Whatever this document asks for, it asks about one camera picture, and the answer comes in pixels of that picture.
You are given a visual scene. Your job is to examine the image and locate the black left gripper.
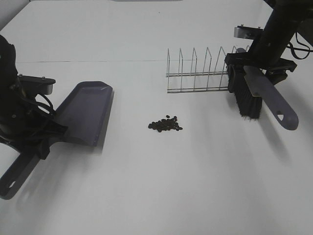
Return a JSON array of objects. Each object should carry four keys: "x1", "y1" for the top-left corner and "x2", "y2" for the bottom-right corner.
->
[{"x1": 0, "y1": 95, "x2": 68, "y2": 160}]

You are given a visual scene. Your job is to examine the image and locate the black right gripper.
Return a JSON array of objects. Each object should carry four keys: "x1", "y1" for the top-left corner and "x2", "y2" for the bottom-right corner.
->
[{"x1": 224, "y1": 48, "x2": 297, "y2": 93}]

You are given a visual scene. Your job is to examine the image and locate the grey hand brush black bristles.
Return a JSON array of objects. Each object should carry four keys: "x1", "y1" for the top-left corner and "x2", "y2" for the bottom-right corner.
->
[{"x1": 226, "y1": 47, "x2": 299, "y2": 131}]

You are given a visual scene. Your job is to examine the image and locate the grey plastic dustpan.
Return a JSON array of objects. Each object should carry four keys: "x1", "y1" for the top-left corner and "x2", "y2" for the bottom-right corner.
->
[{"x1": 0, "y1": 81, "x2": 113, "y2": 200}]

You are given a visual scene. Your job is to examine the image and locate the pile of coffee beans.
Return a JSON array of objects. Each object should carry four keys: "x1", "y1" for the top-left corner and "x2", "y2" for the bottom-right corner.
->
[{"x1": 148, "y1": 115, "x2": 183, "y2": 133}]

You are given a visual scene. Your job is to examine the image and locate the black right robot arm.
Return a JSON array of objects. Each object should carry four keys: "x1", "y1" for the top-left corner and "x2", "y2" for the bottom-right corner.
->
[{"x1": 224, "y1": 0, "x2": 313, "y2": 85}]

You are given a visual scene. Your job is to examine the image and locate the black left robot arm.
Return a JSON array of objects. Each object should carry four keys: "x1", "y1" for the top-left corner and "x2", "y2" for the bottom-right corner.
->
[{"x1": 0, "y1": 36, "x2": 67, "y2": 160}]

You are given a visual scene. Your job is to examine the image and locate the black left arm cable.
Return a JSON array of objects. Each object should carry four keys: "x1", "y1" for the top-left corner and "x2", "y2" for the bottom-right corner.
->
[{"x1": 29, "y1": 94, "x2": 56, "y2": 123}]

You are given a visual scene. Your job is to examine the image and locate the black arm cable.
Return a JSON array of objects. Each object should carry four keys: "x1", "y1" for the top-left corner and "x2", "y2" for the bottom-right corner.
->
[
  {"x1": 29, "y1": 94, "x2": 56, "y2": 123},
  {"x1": 285, "y1": 30, "x2": 313, "y2": 61}
]

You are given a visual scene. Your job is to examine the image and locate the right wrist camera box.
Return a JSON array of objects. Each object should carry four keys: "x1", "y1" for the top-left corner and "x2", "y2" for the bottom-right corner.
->
[{"x1": 234, "y1": 25, "x2": 263, "y2": 40}]

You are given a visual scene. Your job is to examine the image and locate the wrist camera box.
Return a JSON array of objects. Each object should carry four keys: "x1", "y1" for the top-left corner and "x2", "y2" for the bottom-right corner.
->
[
  {"x1": 19, "y1": 75, "x2": 56, "y2": 95},
  {"x1": 234, "y1": 25, "x2": 263, "y2": 40}
]

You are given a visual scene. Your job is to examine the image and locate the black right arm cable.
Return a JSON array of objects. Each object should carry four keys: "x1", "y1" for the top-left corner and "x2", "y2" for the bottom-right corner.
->
[{"x1": 285, "y1": 30, "x2": 313, "y2": 61}]

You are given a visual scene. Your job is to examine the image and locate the metal wire dish rack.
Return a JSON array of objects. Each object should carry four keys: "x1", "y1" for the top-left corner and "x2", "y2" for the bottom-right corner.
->
[{"x1": 165, "y1": 44, "x2": 252, "y2": 94}]

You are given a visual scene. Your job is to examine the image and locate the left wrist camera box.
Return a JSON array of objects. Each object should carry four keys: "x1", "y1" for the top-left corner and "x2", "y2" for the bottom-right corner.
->
[{"x1": 19, "y1": 75, "x2": 56, "y2": 95}]

